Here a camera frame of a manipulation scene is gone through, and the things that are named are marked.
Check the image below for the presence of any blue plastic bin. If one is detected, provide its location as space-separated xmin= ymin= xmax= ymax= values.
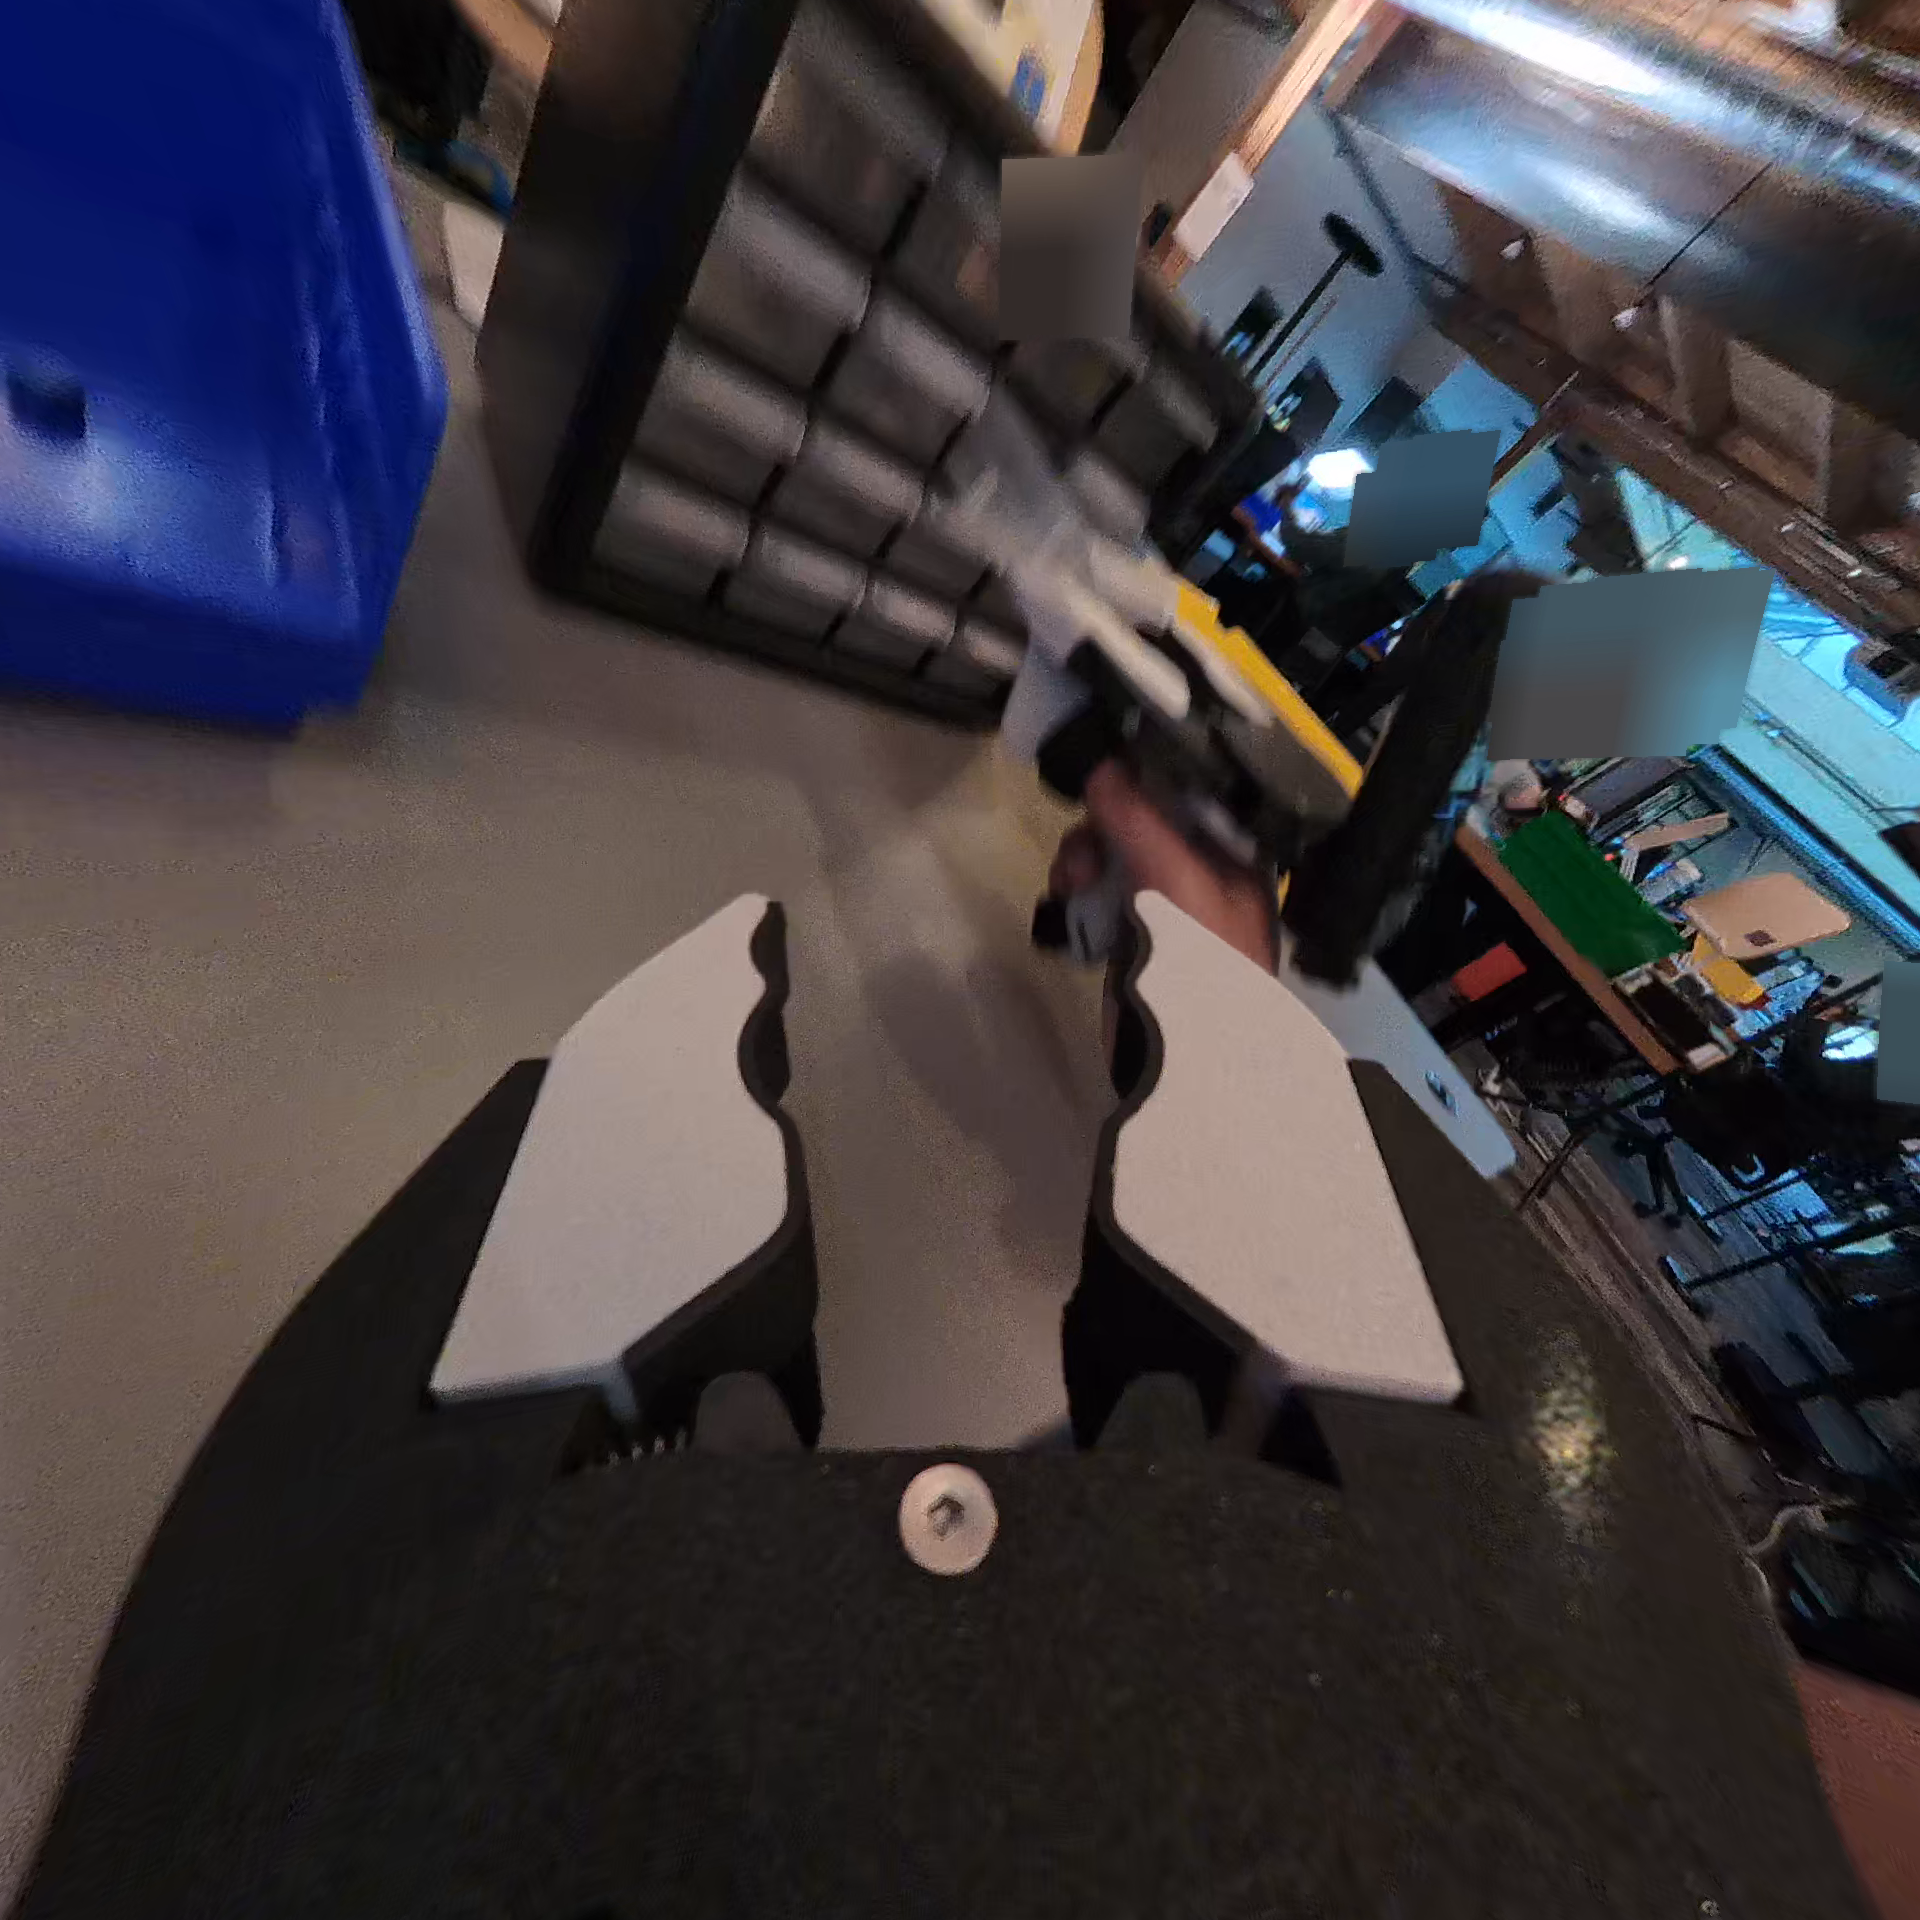
xmin=0 ymin=0 xmax=449 ymax=737

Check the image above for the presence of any black floor lamp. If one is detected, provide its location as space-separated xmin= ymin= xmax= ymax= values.
xmin=1254 ymin=212 xmax=1387 ymax=386

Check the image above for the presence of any wooden work table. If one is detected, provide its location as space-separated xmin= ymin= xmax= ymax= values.
xmin=1448 ymin=825 xmax=1683 ymax=1079

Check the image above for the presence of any set of clear cabinet drawers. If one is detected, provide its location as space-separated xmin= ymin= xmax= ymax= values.
xmin=588 ymin=61 xmax=1266 ymax=703

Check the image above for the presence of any black drawer cabinet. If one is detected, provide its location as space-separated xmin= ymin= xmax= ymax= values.
xmin=477 ymin=0 xmax=1277 ymax=737

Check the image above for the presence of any yellow plastic bin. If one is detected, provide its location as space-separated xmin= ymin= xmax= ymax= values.
xmin=1165 ymin=578 xmax=1372 ymax=801

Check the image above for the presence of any silver foil ceiling duct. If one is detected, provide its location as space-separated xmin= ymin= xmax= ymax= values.
xmin=1334 ymin=0 xmax=1920 ymax=442

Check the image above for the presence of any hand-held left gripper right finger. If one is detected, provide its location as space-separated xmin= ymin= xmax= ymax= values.
xmin=1068 ymin=894 xmax=1467 ymax=1453

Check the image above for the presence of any green plastic bin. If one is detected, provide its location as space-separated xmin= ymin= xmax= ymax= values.
xmin=1496 ymin=809 xmax=1693 ymax=976

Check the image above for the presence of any printed instruction sheet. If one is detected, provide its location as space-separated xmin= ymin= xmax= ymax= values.
xmin=959 ymin=0 xmax=1094 ymax=115

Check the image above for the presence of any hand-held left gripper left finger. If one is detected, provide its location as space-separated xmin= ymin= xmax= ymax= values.
xmin=427 ymin=900 xmax=817 ymax=1424

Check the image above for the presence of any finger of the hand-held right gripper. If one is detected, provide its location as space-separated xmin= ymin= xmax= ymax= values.
xmin=939 ymin=452 xmax=1202 ymax=714

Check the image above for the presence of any person's right hand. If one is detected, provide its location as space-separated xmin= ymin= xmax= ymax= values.
xmin=1046 ymin=757 xmax=1289 ymax=976

